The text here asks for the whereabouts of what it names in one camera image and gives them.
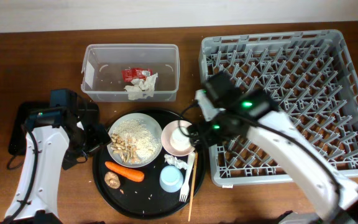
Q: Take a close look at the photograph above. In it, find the grey plate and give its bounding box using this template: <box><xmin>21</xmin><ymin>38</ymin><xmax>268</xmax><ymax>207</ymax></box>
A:
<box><xmin>107</xmin><ymin>113</ymin><xmax>162</xmax><ymax>168</ymax></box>

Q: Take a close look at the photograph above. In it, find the orange carrot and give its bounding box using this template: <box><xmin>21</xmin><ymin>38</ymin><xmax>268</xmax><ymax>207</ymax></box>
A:
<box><xmin>104</xmin><ymin>161</ymin><xmax>145</xmax><ymax>182</ymax></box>

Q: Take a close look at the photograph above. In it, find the red snack wrapper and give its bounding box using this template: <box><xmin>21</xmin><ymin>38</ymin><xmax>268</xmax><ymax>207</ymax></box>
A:
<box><xmin>121</xmin><ymin>68</ymin><xmax>152</xmax><ymax>82</ymax></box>

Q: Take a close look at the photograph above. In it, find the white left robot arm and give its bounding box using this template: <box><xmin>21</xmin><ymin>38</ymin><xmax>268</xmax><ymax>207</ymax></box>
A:
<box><xmin>3</xmin><ymin>106</ymin><xmax>110</xmax><ymax>223</ymax></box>

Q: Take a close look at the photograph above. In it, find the white paper napkin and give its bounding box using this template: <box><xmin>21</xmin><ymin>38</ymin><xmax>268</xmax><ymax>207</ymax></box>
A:
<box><xmin>124</xmin><ymin>73</ymin><xmax>158</xmax><ymax>101</ymax></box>

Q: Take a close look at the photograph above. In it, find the clear plastic bin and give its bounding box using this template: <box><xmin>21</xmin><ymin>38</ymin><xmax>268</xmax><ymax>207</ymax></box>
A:
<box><xmin>81</xmin><ymin>44</ymin><xmax>180</xmax><ymax>103</ymax></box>

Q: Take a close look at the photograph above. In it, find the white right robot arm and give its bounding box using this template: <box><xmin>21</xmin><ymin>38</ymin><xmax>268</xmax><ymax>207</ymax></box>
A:
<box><xmin>190</xmin><ymin>90</ymin><xmax>358</xmax><ymax>223</ymax></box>

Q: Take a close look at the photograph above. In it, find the light blue cup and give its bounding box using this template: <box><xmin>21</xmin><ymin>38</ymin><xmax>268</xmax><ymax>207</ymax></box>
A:
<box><xmin>159</xmin><ymin>165</ymin><xmax>184</xmax><ymax>193</ymax></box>

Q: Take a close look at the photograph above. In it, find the white plastic fork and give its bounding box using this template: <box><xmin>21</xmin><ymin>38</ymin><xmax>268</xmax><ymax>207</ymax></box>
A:
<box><xmin>180</xmin><ymin>152</ymin><xmax>195</xmax><ymax>202</ymax></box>

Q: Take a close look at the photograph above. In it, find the brown dried mushroom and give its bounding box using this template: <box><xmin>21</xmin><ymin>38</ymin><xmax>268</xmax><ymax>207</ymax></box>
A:
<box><xmin>104</xmin><ymin>171</ymin><xmax>121</xmax><ymax>189</ymax></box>

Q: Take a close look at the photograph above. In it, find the black rectangular tray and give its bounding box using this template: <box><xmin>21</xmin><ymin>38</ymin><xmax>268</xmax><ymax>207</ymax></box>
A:
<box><xmin>8</xmin><ymin>101</ymin><xmax>99</xmax><ymax>156</ymax></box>

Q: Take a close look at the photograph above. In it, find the crumpled white tissue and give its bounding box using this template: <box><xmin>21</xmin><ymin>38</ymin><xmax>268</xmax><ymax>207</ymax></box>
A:
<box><xmin>164</xmin><ymin>154</ymin><xmax>188</xmax><ymax>170</ymax></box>

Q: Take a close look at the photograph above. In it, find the white cup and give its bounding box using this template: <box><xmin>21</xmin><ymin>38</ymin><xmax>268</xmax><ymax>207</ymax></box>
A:
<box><xmin>170</xmin><ymin>127</ymin><xmax>191</xmax><ymax>151</ymax></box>

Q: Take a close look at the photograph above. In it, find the pile of peanut shells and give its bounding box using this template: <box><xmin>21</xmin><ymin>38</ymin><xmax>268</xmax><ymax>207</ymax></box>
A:
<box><xmin>110</xmin><ymin>134</ymin><xmax>140</xmax><ymax>164</ymax></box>

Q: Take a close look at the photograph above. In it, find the wooden chopstick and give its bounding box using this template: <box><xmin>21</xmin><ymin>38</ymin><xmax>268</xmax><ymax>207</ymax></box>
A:
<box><xmin>188</xmin><ymin>152</ymin><xmax>198</xmax><ymax>222</ymax></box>

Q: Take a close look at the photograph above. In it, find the grey dishwasher rack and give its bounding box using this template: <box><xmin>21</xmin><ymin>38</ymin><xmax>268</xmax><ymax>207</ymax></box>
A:
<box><xmin>199</xmin><ymin>30</ymin><xmax>358</xmax><ymax>177</ymax></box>

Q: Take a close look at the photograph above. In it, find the pink bowl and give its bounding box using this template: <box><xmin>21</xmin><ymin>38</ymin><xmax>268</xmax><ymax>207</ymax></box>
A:
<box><xmin>161</xmin><ymin>120</ymin><xmax>195</xmax><ymax>157</ymax></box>

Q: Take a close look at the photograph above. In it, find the round black tray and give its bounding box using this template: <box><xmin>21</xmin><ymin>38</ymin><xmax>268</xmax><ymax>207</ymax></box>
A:
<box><xmin>93</xmin><ymin>108</ymin><xmax>207</xmax><ymax>220</ymax></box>

